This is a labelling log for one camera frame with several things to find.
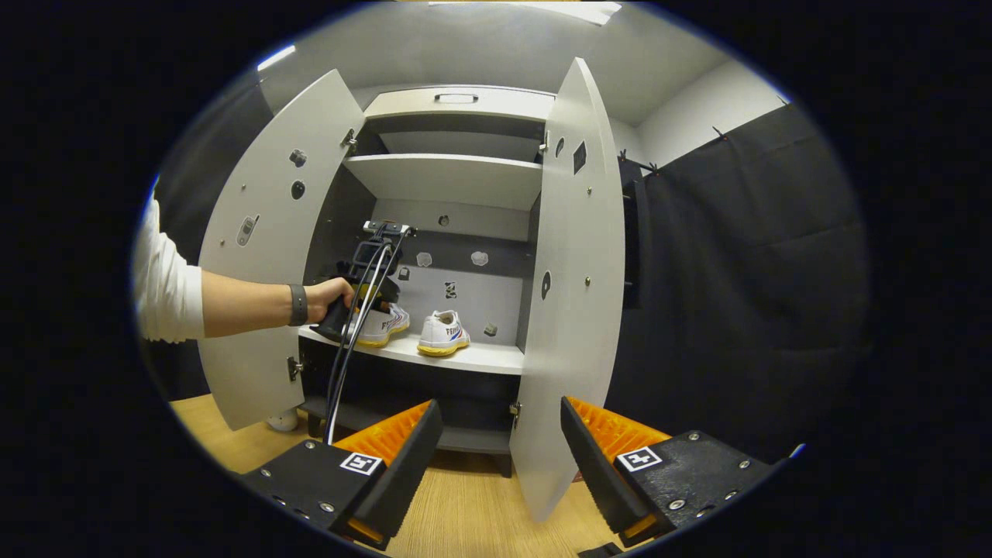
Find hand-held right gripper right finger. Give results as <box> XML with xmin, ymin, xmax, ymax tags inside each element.
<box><xmin>560</xmin><ymin>397</ymin><xmax>776</xmax><ymax>551</ymax></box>

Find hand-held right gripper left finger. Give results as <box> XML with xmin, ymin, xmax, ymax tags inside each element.
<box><xmin>240</xmin><ymin>399</ymin><xmax>445</xmax><ymax>553</ymax></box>

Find white canvas shoe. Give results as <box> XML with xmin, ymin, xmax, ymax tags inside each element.
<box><xmin>417</xmin><ymin>310</ymin><xmax>471</xmax><ymax>357</ymax></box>
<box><xmin>346</xmin><ymin>302</ymin><xmax>412</xmax><ymax>348</ymax></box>

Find white cabinet door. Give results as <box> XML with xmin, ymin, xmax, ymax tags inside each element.
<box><xmin>508</xmin><ymin>57</ymin><xmax>627</xmax><ymax>524</ymax></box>
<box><xmin>198</xmin><ymin>68</ymin><xmax>367</xmax><ymax>432</ymax></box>

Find ceiling light panel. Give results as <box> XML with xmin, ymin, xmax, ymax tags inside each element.
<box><xmin>430</xmin><ymin>0</ymin><xmax>622</xmax><ymax>26</ymax></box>
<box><xmin>257</xmin><ymin>44</ymin><xmax>297</xmax><ymax>72</ymax></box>

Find black backdrop cloth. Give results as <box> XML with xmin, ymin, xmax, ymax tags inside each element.
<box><xmin>151</xmin><ymin>85</ymin><xmax>873</xmax><ymax>466</ymax></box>

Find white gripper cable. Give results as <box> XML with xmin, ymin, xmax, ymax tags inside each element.
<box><xmin>325</xmin><ymin>242</ymin><xmax>396</xmax><ymax>446</ymax></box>

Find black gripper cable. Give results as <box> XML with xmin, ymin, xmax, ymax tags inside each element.
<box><xmin>323</xmin><ymin>242</ymin><xmax>384</xmax><ymax>435</ymax></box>

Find cabinet drawer with handle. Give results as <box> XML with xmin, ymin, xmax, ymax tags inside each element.
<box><xmin>363</xmin><ymin>85</ymin><xmax>557</xmax><ymax>121</ymax></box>

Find black door handle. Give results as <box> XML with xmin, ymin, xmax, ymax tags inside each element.
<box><xmin>620</xmin><ymin>178</ymin><xmax>650</xmax><ymax>311</ymax></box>

